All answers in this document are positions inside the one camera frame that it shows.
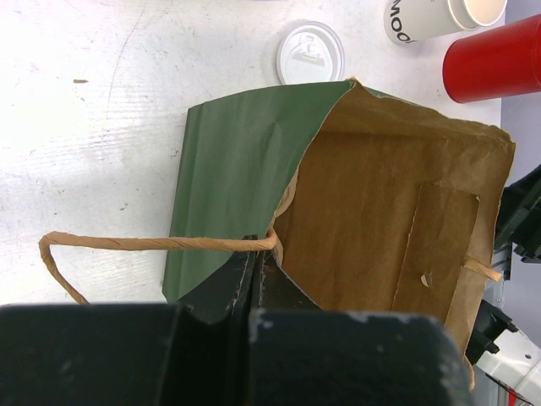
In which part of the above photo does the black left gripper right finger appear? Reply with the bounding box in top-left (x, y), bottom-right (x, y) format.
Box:
top-left (252, 254), bottom-right (320, 405)

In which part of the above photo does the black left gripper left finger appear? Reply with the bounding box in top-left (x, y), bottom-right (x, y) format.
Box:
top-left (175, 251), bottom-right (256, 405)

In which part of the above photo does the green paper bag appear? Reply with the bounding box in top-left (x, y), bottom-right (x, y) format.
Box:
top-left (38, 77), bottom-right (516, 390)

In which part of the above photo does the translucent plastic lid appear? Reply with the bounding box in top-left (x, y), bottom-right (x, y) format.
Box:
top-left (276, 21), bottom-right (345, 85)

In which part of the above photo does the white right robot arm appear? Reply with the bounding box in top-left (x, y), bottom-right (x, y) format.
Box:
top-left (466, 168), bottom-right (540, 405)

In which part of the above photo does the red straw holder cup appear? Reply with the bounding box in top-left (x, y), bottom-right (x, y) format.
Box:
top-left (442, 14), bottom-right (540, 103)

